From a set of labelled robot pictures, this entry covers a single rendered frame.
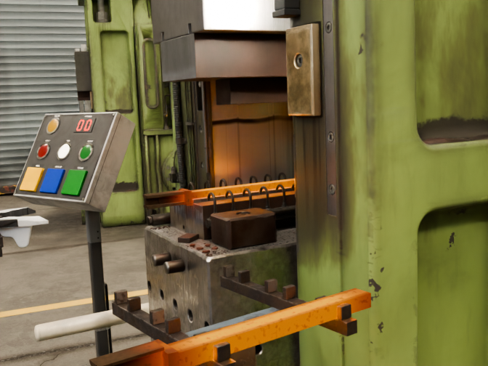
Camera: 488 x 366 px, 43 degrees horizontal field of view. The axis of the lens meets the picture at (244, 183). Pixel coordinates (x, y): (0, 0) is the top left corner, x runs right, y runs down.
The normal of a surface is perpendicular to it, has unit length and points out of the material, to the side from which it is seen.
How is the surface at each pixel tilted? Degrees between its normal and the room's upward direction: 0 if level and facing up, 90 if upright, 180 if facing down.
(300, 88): 90
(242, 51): 90
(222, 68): 90
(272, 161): 90
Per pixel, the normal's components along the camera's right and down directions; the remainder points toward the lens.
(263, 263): 0.47, 0.10
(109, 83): 0.26, 0.11
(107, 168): 0.80, 0.05
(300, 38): -0.88, 0.10
